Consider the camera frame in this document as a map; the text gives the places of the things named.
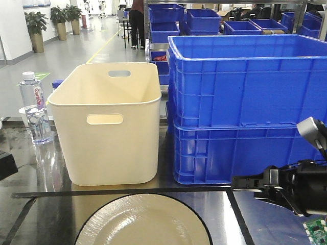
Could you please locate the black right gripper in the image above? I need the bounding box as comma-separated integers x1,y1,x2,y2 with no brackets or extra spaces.
231,166,304,216

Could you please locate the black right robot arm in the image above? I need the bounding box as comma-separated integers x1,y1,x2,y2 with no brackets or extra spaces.
231,159,326,217

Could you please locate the blue crate on shelf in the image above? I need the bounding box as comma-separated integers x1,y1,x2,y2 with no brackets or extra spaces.
148,4,185,23

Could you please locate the large blue crate lower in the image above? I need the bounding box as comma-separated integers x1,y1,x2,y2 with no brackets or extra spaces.
166,102,327,185

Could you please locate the large blue crate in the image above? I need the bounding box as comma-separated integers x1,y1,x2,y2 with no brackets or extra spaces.
166,102,327,185
168,34,326,128

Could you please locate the green circuit board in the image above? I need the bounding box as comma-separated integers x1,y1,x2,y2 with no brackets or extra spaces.
302,217,327,245

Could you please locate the large blue crate upper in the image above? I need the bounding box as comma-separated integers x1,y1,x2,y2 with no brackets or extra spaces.
168,34,326,128

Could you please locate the cream plastic storage bin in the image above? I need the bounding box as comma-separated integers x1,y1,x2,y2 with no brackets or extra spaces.
48,62,161,186

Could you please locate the person in dark clothes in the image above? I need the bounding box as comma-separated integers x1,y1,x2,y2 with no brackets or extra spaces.
129,0,145,50

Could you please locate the clear water bottle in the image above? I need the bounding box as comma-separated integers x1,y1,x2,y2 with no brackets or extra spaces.
19,71,53,144

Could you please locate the potted plant gold pot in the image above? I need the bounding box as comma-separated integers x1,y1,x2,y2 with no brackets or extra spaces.
51,6,67,41
24,12,48,53
65,4,82,35

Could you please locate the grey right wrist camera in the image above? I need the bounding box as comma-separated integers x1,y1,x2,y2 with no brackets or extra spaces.
296,116,326,160

